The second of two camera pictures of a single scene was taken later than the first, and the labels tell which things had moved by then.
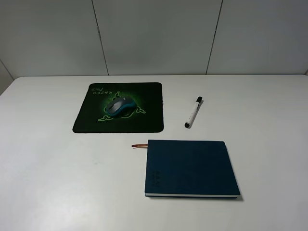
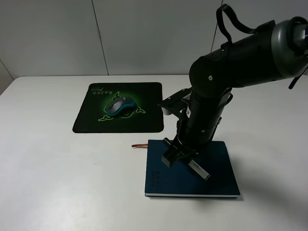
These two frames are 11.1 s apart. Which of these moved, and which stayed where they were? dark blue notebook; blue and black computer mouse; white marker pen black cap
Moved: white marker pen black cap
Stayed: blue and black computer mouse; dark blue notebook
